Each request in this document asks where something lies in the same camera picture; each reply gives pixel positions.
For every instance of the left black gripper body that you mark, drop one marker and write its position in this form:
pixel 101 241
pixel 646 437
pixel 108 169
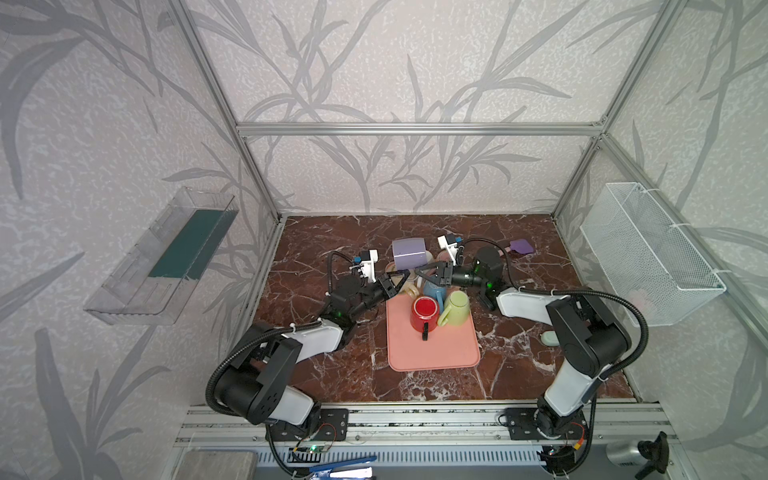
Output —
pixel 384 288

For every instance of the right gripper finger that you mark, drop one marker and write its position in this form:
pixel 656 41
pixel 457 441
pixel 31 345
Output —
pixel 443 280
pixel 434 268

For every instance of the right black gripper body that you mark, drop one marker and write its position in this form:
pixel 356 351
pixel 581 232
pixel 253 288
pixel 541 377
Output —
pixel 447 275

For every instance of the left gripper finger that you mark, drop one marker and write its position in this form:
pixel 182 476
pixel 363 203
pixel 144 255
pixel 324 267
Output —
pixel 388 288
pixel 398 275

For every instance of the lavender purple mug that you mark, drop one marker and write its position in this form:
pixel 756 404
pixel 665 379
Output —
pixel 409 253

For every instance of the red mug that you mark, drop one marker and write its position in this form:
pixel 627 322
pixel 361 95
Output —
pixel 424 315

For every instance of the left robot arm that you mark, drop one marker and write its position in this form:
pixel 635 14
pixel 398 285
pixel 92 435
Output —
pixel 253 381

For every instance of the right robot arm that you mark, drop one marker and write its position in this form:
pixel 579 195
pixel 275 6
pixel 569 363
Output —
pixel 599 333

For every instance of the beige speckled round mug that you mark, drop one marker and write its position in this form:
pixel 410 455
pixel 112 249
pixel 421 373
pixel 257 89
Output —
pixel 411 287

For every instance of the blue dotted mug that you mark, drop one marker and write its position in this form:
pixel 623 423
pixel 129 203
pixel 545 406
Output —
pixel 437 292

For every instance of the light green mug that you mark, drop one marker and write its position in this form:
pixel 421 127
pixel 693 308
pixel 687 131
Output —
pixel 456 310

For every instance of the purple pink spatula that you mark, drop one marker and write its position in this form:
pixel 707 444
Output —
pixel 521 247

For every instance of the pink plastic tray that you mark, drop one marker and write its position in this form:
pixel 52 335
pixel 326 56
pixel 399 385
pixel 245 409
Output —
pixel 449 347

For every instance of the pale green round lid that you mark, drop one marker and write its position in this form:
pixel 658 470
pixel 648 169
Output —
pixel 549 339

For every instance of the black clamp knob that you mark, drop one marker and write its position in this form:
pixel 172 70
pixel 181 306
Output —
pixel 650 456

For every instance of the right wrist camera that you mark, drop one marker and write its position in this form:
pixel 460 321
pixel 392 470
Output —
pixel 452 248

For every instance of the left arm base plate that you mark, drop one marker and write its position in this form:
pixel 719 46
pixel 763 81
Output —
pixel 324 424

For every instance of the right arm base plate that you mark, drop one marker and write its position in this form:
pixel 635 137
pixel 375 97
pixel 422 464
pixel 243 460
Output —
pixel 529 423

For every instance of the white wire basket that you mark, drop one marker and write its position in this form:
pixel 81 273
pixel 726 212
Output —
pixel 647 257

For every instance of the blue handled tool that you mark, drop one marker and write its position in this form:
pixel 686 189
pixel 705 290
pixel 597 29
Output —
pixel 352 469

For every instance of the clear plastic wall shelf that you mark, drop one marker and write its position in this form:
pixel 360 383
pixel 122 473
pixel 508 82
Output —
pixel 155 280

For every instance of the aluminium front rail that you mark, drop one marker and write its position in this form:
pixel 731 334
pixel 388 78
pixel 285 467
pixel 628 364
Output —
pixel 423 433

